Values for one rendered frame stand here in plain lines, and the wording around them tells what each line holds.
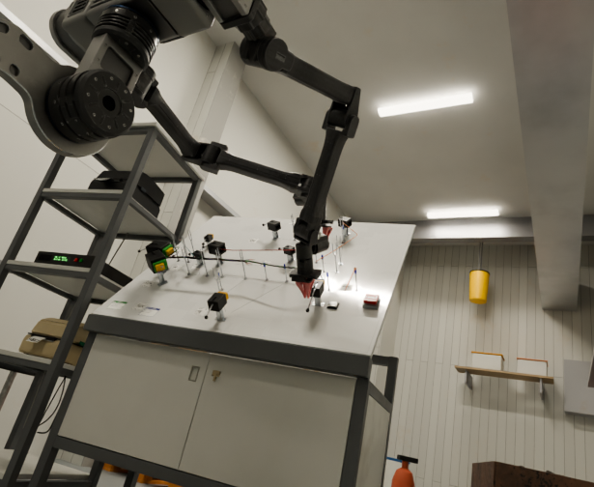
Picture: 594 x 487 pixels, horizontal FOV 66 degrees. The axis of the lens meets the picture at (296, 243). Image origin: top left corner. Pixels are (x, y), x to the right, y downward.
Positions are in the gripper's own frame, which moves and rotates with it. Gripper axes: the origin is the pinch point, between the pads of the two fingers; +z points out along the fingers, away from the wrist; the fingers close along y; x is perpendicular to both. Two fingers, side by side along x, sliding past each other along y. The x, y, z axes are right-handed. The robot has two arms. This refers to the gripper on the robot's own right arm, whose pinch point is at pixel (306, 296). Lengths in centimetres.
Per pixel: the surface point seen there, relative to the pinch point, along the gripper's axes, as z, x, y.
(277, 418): 32.6, 26.7, 2.6
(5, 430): 168, -52, 282
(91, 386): 35, 28, 81
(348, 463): 38, 33, -23
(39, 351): 27, 22, 114
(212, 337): 13.8, 14.0, 32.5
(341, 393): 24.3, 19.0, -17.2
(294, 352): 14.2, 14.8, 0.1
